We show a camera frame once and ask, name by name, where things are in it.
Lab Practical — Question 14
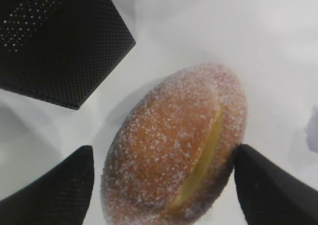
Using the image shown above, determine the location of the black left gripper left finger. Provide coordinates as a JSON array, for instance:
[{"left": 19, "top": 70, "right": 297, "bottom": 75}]
[{"left": 0, "top": 146, "right": 94, "bottom": 225}]

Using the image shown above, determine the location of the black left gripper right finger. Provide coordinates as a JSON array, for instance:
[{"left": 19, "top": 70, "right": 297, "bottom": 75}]
[{"left": 234, "top": 144, "right": 318, "bottom": 225}]

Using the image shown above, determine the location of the sugared bread bun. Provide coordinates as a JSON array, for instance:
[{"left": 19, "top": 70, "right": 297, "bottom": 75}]
[{"left": 101, "top": 63, "right": 247, "bottom": 225}]

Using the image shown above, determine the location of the black mesh pen holder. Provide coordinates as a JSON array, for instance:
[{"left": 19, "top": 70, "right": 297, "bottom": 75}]
[{"left": 0, "top": 0, "right": 136, "bottom": 110}]

